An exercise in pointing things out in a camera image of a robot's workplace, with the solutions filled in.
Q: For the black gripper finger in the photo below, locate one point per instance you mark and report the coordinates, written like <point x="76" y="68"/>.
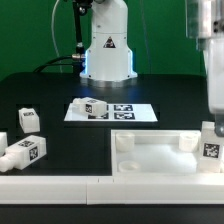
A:
<point x="219" y="129"/>

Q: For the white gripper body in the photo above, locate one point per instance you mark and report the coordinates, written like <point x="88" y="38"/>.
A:
<point x="215" y="78"/>

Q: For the white square table top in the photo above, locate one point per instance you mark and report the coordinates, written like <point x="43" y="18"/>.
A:
<point x="148" y="152"/>

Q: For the white front fence bar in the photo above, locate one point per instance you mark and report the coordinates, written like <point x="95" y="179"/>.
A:
<point x="192" y="189"/>

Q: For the white marker sheet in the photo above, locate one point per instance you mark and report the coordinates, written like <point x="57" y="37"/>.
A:
<point x="113" y="113"/>

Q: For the white part at left edge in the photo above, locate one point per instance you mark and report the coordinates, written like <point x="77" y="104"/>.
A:
<point x="3" y="142"/>

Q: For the black camera pole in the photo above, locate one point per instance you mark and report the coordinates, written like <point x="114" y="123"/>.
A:
<point x="80" y="8"/>

